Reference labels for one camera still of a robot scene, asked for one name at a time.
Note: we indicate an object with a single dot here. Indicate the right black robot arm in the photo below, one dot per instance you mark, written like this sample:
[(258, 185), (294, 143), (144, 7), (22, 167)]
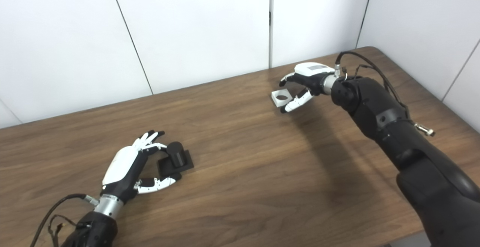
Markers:
[(412, 153)]

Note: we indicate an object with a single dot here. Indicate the white square piece with hole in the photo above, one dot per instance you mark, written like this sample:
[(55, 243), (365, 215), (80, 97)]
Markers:
[(276, 102)]

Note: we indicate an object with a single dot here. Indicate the black peg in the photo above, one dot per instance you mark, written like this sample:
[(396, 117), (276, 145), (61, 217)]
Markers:
[(176, 155)]

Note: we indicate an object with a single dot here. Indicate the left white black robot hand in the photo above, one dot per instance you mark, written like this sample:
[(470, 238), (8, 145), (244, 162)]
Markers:
[(122, 164)]

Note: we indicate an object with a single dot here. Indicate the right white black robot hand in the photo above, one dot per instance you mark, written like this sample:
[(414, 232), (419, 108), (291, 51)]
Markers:
[(311, 72)]

